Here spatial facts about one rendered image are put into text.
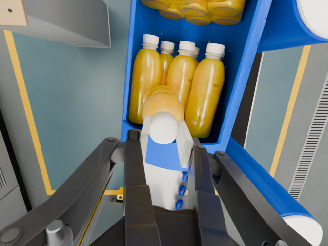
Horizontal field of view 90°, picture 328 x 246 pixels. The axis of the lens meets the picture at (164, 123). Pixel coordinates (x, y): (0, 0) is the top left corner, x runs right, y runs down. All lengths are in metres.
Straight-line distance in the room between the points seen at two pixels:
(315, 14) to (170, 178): 0.69
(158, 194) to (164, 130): 0.61
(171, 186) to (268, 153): 1.48
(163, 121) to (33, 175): 2.17
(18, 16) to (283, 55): 1.76
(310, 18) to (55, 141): 1.96
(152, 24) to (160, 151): 0.35
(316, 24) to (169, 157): 0.52
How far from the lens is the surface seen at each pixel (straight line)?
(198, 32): 0.57
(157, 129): 0.21
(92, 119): 1.72
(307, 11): 0.62
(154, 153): 0.34
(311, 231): 1.01
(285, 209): 0.92
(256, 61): 1.56
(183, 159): 0.17
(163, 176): 0.74
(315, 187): 2.69
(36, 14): 0.78
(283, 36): 0.71
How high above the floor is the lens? 1.52
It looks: 71 degrees down
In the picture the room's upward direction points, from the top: 176 degrees clockwise
